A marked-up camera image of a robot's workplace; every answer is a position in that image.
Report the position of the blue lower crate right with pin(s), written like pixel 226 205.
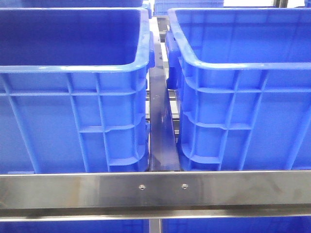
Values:
pixel 296 224

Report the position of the steel front rail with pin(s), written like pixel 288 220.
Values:
pixel 148 195

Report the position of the steel centre divider rail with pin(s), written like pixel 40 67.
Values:
pixel 163 151

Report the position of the blue crate back left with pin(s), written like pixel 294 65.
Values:
pixel 76 3

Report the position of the blue crate back centre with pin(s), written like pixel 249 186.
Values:
pixel 162 6

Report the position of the blue crate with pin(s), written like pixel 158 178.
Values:
pixel 162 6
pixel 73 90
pixel 76 3
pixel 243 83
pixel 96 226
pixel 296 224

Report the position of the blue crate front left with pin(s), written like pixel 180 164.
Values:
pixel 73 90

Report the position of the blue lower crate left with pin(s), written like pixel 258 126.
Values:
pixel 96 226

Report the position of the blue crate front right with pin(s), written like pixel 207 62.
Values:
pixel 243 83

